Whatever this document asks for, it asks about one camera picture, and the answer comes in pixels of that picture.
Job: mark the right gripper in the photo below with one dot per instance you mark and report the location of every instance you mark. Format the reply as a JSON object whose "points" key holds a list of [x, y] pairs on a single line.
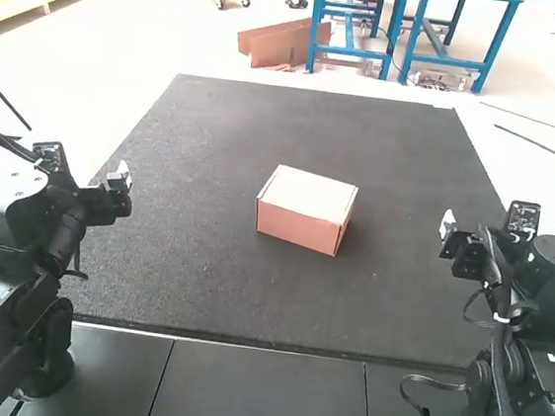
{"points": [[471, 255]]}

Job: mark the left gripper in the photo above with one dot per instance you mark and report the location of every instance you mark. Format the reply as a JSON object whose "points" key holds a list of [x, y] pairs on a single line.
{"points": [[106, 202]]}

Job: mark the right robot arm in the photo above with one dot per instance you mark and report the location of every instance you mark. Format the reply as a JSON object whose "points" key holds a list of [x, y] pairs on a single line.
{"points": [[540, 305]]}

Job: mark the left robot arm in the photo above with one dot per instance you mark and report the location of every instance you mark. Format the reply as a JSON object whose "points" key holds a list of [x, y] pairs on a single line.
{"points": [[16, 240]]}

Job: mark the cardboard box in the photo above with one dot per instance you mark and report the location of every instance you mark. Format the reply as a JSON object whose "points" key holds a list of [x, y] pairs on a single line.
{"points": [[302, 210]]}

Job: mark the black mat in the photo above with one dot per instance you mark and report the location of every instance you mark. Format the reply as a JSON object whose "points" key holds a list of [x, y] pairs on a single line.
{"points": [[265, 132]]}

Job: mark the dark base panel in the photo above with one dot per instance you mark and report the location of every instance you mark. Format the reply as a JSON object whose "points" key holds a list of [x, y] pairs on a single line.
{"points": [[262, 400], [110, 379]]}

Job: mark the brown cardboard sheet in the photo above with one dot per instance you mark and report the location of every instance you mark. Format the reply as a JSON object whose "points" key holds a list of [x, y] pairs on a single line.
{"points": [[280, 39]]}

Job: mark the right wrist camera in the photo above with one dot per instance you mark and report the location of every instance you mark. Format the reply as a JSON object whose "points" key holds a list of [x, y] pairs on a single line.
{"points": [[524, 216]]}

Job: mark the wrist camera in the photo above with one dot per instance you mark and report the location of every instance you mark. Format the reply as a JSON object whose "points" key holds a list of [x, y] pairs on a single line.
{"points": [[47, 151], [524, 216]]}

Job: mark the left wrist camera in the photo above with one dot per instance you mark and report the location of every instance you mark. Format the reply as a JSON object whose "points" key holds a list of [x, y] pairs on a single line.
{"points": [[47, 151]]}

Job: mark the blue metal frame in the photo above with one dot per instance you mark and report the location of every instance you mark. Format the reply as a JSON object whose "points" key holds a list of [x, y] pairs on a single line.
{"points": [[493, 47], [321, 24]]}

